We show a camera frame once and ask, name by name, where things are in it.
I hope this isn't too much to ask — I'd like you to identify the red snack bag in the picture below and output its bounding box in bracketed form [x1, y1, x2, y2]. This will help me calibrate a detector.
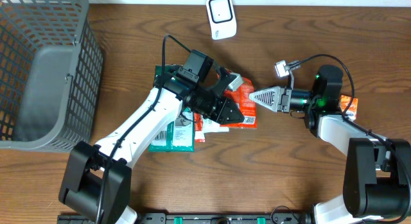
[223, 76, 258, 129]

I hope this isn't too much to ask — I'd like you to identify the light green wipes pack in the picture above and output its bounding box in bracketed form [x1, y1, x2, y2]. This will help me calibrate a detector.
[202, 119, 229, 134]

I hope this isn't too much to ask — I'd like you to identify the red stick sachet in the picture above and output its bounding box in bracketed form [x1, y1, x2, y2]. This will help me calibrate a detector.
[193, 113, 205, 142]

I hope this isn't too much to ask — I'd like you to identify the small orange white box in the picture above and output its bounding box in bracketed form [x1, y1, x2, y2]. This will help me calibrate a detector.
[339, 95, 358, 121]

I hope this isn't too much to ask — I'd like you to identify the dark green package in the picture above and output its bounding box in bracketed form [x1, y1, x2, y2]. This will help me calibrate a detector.
[148, 64, 196, 153]

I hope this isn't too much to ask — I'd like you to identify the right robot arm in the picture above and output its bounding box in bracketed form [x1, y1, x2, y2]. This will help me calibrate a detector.
[249, 65, 410, 223]

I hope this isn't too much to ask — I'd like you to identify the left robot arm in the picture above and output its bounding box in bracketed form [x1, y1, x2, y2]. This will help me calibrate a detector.
[58, 49, 244, 223]

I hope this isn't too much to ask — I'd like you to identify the white barcode scanner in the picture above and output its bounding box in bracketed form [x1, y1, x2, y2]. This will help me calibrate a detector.
[205, 0, 237, 40]

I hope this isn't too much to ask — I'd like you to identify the grey plastic mesh basket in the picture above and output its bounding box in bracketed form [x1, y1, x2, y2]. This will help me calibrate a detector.
[1, 0, 103, 152]

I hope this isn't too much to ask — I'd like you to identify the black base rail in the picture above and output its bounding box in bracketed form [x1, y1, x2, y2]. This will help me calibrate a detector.
[57, 212, 317, 224]

